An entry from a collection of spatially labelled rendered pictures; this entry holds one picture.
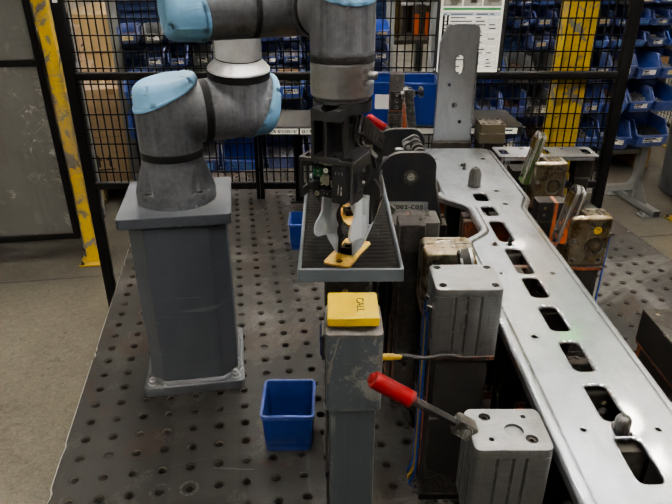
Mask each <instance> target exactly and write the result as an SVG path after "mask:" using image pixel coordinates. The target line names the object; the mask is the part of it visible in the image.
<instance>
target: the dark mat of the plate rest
mask: <svg viewBox="0 0 672 504"><path fill-rule="evenodd" d="M320 212H321V204H320V202H319V200H318V198H317V197H316V196H314V195H313V190H312V189H311V190H310V192H308V198H307V210H306V222H305V234H304V244H303V256H302V269H307V268H340V267H335V266H330V265H326V264H324V260H325V259H326V258H327V257H328V256H329V255H330V254H331V253H332V252H333V251H334V248H333V247H332V245H331V243H330V241H329V239H328V237H327V234H326V235H322V236H319V237H318V236H316V235H315V233H314V225H315V222H316V220H317V219H318V217H319V215H320ZM341 228H342V232H343V234H344V238H343V241H344V240H345V239H346V238H348V231H349V227H348V226H347V225H346V224H345V223H344V222H342V226H341ZM365 241H369V242H370V246H369V247H368V248H367V249H366V251H365V252H364V253H363V254H362V255H361V256H360V257H359V258H358V260H357V261H356V262H355V263H354V264H353V265H352V266H351V268H399V264H398V260H397V255H396V250H395V246H394V242H393V237H392V232H391V227H390V223H389V218H388V214H387V209H386V204H385V200H384V195H383V200H382V203H381V205H380V208H379V210H378V213H377V216H376V218H375V220H374V222H373V225H372V227H371V229H370V232H369V234H368V236H367V238H366V240H365Z"/></svg>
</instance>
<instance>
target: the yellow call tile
mask: <svg viewBox="0 0 672 504"><path fill-rule="evenodd" d="M327 324H328V326H379V324H380V316H379V309H378V301H377V294H376V293H375V292H370V293H328V309H327Z"/></svg>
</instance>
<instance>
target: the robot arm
mask: <svg viewBox="0 0 672 504"><path fill-rule="evenodd" d="M376 1H377V0H157V8H158V15H159V18H160V24H161V27H162V30H163V33H164V35H165V36H166V37H167V38H168V39H169V40H171V41H173V42H196V43H206V42H207V41H214V55H215V57H214V59H213V60H212V61H211V62H210V63H209V64H208V65H207V78H202V79H197V76H196V75H195V73H194V72H192V71H188V70H181V71H169V72H164V73H159V74H155V75H151V76H148V77H146V78H143V79H141V80H139V81H138V82H137V83H135V85H134V86H133V88H132V101H133V107H132V111H133V113H134V117H135V124H136V130H137V137H138V144H139V151H140V157H141V166H140V171H139V176H138V181H137V187H136V196H137V202H138V204H139V205H140V206H142V207H144V208H146V209H149V210H154V211H165V212H172V211H183V210H189V209H194V208H198V207H201V206H204V205H206V204H208V203H210V202H211V201H213V200H214V199H215V198H216V195H217V193H216V184H215V181H214V179H213V176H212V174H211V172H210V170H209V167H208V165H207V163H206V161H205V158H204V153H203V142H210V141H219V140H227V139H236V138H244V137H248V138H253V137H255V136H259V135H265V134H268V133H270V132H272V131H273V129H274V128H275V127H276V125H277V123H278V120H279V117H280V112H281V93H280V84H279V81H278V79H277V77H276V76H275V75H274V74H272V73H270V66H269V65H268V64H267V63H266V62H265V61H264V60H263V59H262V45H261V38H276V37H294V36H308V37H310V92H311V95H313V96H314V97H313V107H312V108H311V149H310V150H308V151H307V152H305V153H303V154H302V155H300V156H299V189H300V197H303V196H304V195H306V194H307V193H308V192H310V190H311V189H312V190H313V195H314V196H316V197H317V198H318V200H319V202H320V204H321V212H320V215H319V217H318V219H317V220H316V222H315V225H314V233H315V235H316V236H318V237H319V236H322V235H326V234H327V237H328V239H329V241H330V243H331V245H332V247H333V248H334V250H335V251H336V252H337V253H339V252H340V247H341V246H342V242H343V238H344V234H343V232H342V228H341V226H342V222H343V218H342V215H341V208H342V206H343V205H345V204H346V203H347V202H349V201H350V206H351V211H352V213H353V219H352V222H351V225H350V227H349V231H348V240H349V242H350V243H351V255H352V256H354V255H355V254H356V253H357V252H358V250H359V249H360V248H361V247H362V245H363V244H364V242H365V240H366V238H367V236H368V234H369V232H370V229H371V227H372V225H373V222H374V220H375V218H376V216H377V213H378V210H379V208H380V205H381V203H382V200H383V195H384V186H383V181H382V169H377V163H376V159H377V158H378V155H377V154H376V153H375V152H382V150H383V145H384V139H385V135H384V134H383V133H382V132H381V131H380V130H379V129H378V128H377V127H376V126H375V125H374V124H373V123H372V122H371V121H370V120H369V119H368V118H367V117H366V116H365V115H361V114H365V113H368V112H370V111H371V110H372V97H371V96H372V95H373V94H374V80H376V79H377V78H378V73H377V72H376V71H374V64H375V61H374V60H375V37H376ZM305 165H306V182H307V183H306V184H305V185H304V186H303V170H302V167H304V166H305ZM309 165H312V180H311V181H310V169H309Z"/></svg>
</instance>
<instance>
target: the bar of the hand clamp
mask: <svg viewBox="0 0 672 504"><path fill-rule="evenodd" d="M397 95H398V98H400V97H401V98H402V99H404V105H405V115H406V124H407V128H415V129H417V127H416V117H415V106H414V97H415V96H416V95H418V96H419V97H420V98H423V96H424V90H423V87H422V86H419V88H418V91H415V89H414V90H413V89H412V87H403V91H401V93H399V94H397Z"/></svg>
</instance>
